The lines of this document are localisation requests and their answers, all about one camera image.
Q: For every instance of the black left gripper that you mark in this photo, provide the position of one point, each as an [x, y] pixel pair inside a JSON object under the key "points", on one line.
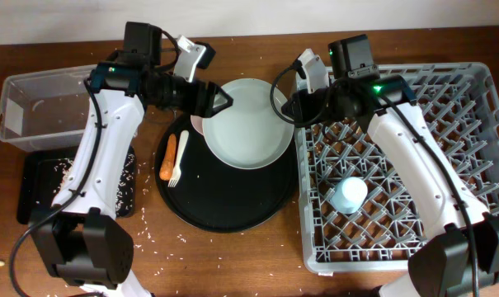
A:
{"points": [[201, 91]]}

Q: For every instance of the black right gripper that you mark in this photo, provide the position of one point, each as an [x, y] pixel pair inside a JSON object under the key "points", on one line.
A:
{"points": [[305, 113]]}

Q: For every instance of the pink bowl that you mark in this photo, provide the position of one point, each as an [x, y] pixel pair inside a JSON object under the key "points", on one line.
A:
{"points": [[197, 124]]}

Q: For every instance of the white round plate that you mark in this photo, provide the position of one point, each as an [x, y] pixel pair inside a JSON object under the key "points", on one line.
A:
{"points": [[249, 134]]}

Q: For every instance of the light blue plastic cup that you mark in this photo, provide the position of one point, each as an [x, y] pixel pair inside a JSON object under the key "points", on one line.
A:
{"points": [[349, 195]]}

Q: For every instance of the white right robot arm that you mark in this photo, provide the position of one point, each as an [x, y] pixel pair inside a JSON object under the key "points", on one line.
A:
{"points": [[397, 160]]}

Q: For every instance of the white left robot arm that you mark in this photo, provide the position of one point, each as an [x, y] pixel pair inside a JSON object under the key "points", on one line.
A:
{"points": [[77, 237]]}

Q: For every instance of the grey dishwasher rack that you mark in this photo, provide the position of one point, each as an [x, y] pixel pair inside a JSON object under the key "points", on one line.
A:
{"points": [[461, 108]]}

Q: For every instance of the white plastic fork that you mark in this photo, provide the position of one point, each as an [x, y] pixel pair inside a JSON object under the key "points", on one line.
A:
{"points": [[176, 174]]}

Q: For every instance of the orange carrot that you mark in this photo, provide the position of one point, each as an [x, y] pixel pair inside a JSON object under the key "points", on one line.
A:
{"points": [[167, 165]]}

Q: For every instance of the round black tray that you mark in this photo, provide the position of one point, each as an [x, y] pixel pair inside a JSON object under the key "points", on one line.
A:
{"points": [[215, 197]]}

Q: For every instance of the pile of rice and scraps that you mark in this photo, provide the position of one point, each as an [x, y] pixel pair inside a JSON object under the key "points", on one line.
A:
{"points": [[124, 201]]}

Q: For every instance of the clear plastic bin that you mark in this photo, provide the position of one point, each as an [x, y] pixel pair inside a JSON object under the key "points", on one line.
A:
{"points": [[45, 110]]}

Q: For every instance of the black rectangular tray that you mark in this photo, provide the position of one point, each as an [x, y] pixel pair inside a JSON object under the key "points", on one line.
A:
{"points": [[39, 179]]}

